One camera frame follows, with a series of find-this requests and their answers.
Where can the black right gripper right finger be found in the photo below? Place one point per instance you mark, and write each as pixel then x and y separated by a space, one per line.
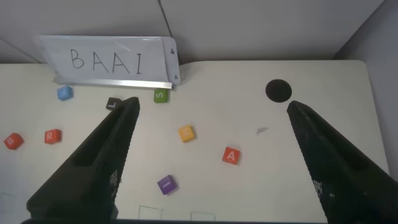
pixel 342 174

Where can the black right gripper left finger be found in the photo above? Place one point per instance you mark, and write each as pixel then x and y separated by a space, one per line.
pixel 93 174

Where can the orange letter B block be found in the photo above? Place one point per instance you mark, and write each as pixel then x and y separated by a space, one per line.
pixel 13 141

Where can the white BAAI sign board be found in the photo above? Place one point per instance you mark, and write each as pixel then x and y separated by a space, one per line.
pixel 105 60

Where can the orange letter R block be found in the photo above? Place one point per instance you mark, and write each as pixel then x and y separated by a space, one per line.
pixel 52 136

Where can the black letter L block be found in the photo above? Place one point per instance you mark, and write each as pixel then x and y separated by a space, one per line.
pixel 111 103

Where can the purple letter I block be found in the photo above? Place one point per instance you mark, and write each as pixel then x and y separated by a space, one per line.
pixel 167 184

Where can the light blue letter block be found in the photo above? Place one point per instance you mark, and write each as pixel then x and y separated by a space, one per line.
pixel 64 93

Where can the yellow letter block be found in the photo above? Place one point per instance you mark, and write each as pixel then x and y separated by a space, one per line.
pixel 186 133

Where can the green letter S block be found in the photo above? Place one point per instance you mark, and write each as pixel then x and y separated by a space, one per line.
pixel 160 95

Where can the black table grommet cap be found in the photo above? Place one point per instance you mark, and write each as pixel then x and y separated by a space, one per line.
pixel 278 90

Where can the orange letter A block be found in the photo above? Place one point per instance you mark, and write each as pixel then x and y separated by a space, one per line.
pixel 231 155

